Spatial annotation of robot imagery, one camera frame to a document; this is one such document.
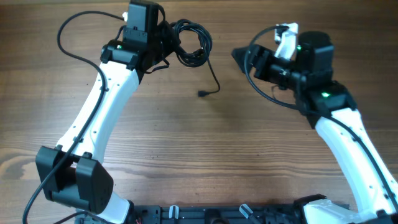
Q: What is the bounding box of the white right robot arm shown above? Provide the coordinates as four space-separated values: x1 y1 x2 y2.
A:
231 26 397 223

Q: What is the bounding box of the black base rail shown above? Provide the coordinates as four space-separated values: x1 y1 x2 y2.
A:
74 203 352 224

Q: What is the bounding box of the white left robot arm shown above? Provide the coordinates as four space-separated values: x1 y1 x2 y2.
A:
35 1 178 223

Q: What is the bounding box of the thick black cable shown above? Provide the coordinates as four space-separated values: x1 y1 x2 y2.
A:
171 19 221 98

